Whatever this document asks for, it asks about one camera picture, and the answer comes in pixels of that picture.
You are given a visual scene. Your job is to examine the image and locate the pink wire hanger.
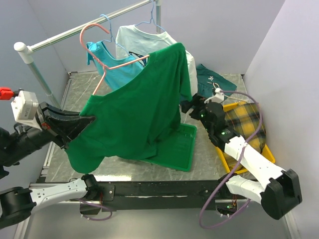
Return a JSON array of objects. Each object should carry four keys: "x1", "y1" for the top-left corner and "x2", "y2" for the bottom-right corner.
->
[{"x1": 80, "y1": 23, "x2": 148, "y2": 94}]

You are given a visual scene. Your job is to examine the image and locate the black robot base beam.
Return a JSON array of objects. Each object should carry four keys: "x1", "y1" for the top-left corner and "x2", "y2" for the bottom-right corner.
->
[{"x1": 69, "y1": 174, "x2": 250, "y2": 216}]

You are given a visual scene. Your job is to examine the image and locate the turquoise t shirt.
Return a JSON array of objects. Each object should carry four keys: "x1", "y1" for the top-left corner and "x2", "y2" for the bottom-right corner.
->
[{"x1": 86, "y1": 41, "x2": 144, "y2": 91}]

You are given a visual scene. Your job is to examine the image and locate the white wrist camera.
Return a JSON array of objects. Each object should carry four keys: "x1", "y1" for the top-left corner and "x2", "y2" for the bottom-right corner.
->
[
  {"x1": 204, "y1": 88, "x2": 224, "y2": 104},
  {"x1": 0, "y1": 87, "x2": 41, "y2": 129}
]

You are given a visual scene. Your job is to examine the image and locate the green plastic tray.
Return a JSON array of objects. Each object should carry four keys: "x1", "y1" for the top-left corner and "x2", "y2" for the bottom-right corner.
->
[{"x1": 142, "y1": 123, "x2": 197, "y2": 172}]

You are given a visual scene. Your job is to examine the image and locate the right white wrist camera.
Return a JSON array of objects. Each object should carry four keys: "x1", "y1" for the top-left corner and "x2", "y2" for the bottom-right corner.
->
[{"x1": 204, "y1": 88, "x2": 224, "y2": 104}]

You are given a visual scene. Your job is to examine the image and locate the white flower print t shirt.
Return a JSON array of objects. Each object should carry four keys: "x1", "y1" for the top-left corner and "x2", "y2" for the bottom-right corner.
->
[{"x1": 115, "y1": 24, "x2": 198, "y2": 96}]

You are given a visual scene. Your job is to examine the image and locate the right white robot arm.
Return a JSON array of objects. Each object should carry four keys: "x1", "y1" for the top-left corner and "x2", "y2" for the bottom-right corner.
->
[{"x1": 181, "y1": 88, "x2": 303, "y2": 220}]

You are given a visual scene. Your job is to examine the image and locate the blue wire hanger right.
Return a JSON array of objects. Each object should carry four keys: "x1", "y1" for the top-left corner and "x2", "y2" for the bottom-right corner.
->
[{"x1": 135, "y1": 0, "x2": 166, "y2": 34}]

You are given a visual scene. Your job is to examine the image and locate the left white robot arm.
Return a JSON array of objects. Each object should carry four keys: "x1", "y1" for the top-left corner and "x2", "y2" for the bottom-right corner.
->
[{"x1": 0, "y1": 101, "x2": 100, "y2": 229}]

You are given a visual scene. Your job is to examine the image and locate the yellow plaid cloth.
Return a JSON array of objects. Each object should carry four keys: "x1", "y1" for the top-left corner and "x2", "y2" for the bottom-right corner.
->
[{"x1": 225, "y1": 102, "x2": 266, "y2": 153}]

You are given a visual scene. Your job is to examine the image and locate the yellow plastic tray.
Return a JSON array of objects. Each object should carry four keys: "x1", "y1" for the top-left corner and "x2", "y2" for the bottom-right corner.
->
[{"x1": 215, "y1": 102, "x2": 276, "y2": 174}]

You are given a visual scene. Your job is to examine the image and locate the dark teal shorts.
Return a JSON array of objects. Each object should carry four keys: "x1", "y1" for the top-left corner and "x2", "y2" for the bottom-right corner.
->
[{"x1": 188, "y1": 64, "x2": 237, "y2": 98}]

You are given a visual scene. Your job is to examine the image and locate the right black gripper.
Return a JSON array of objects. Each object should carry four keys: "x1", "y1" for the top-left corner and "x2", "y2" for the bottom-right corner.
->
[{"x1": 179, "y1": 94, "x2": 213, "y2": 133}]

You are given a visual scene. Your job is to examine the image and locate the green t shirt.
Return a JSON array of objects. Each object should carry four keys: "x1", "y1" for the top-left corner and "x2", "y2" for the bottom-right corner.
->
[{"x1": 66, "y1": 43, "x2": 192, "y2": 174}]

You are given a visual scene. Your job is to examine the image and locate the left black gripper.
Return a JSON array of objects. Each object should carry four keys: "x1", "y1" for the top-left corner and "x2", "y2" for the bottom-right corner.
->
[{"x1": 0, "y1": 100, "x2": 98, "y2": 165}]

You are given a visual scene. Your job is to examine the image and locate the metal clothes rack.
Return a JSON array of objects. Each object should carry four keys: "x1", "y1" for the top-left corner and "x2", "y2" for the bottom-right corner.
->
[{"x1": 13, "y1": 0, "x2": 162, "y2": 110}]

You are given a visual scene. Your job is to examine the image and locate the blue wire hanger left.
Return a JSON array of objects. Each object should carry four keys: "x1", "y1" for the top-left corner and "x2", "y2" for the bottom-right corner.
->
[{"x1": 100, "y1": 14, "x2": 129, "y2": 54}]

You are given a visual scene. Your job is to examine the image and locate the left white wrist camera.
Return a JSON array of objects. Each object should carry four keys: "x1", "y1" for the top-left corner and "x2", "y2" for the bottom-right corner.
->
[{"x1": 0, "y1": 87, "x2": 41, "y2": 129}]

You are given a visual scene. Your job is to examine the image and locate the blue wire hanger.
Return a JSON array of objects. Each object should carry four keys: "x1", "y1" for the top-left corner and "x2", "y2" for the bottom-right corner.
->
[
  {"x1": 100, "y1": 14, "x2": 129, "y2": 54},
  {"x1": 135, "y1": 0, "x2": 166, "y2": 34}
]

